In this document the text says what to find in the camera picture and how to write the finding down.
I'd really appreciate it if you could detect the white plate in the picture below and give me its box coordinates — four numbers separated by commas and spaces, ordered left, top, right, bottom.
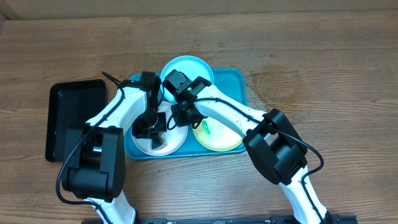
132, 101, 188, 157

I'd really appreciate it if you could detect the yellow-green plate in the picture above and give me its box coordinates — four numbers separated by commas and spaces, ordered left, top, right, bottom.
193, 118, 242, 152

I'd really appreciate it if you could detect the light blue plate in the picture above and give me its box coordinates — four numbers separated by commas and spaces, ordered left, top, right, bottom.
160, 55, 215, 85

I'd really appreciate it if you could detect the dark bow-shaped sponge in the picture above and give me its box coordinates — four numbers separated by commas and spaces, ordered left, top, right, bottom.
151, 138, 167, 151

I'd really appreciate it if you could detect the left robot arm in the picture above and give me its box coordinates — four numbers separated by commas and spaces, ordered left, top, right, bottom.
55, 72, 166, 223

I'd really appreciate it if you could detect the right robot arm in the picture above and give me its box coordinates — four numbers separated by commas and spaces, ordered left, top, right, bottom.
165, 82, 333, 223

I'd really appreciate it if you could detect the teal plastic tray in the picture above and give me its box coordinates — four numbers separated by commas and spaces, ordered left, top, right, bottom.
124, 68, 248, 160

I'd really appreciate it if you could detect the black plastic tray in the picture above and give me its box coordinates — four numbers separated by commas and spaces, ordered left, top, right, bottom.
45, 79, 107, 162

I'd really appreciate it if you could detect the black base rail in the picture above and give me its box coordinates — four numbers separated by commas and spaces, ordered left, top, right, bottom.
81, 215, 358, 224

